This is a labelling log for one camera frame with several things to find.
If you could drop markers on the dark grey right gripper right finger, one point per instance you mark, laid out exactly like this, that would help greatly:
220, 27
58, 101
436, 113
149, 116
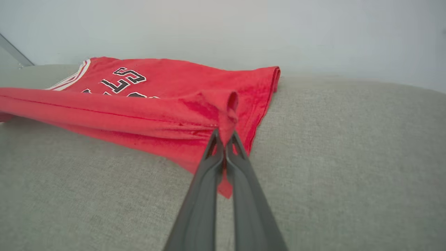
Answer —
249, 205

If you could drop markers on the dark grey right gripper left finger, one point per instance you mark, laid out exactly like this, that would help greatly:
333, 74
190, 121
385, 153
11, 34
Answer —
200, 205

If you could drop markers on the red basketball jersey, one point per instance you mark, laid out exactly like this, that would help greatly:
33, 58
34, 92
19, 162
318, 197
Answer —
146, 108

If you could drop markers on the grey fabric sofa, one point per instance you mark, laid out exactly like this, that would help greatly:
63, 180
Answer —
348, 167

